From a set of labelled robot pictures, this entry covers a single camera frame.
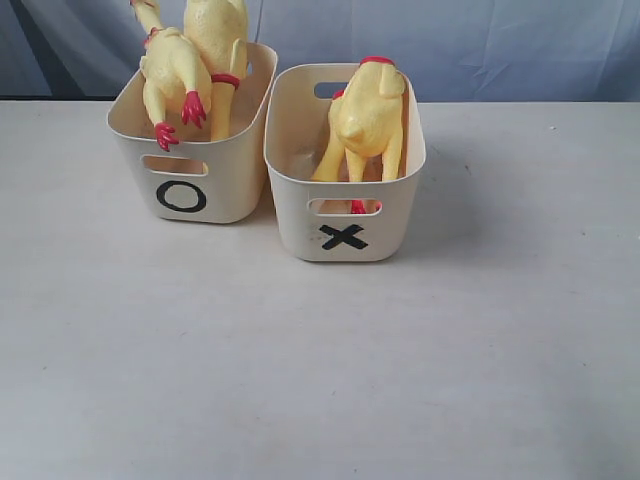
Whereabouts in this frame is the headless rubber chicken body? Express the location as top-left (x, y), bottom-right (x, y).
top-left (311, 56), bottom-right (406, 182)

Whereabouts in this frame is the rubber chicken with head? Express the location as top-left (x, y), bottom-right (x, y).
top-left (130, 0), bottom-right (212, 151)

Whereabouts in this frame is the cream bin marked X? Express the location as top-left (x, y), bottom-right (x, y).
top-left (264, 63), bottom-right (426, 262)

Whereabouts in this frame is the cream bin marked O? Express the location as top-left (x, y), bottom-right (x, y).
top-left (107, 43), bottom-right (278, 224)

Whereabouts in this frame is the blue grey backdrop curtain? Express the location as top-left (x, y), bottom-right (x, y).
top-left (1, 0), bottom-right (639, 102)

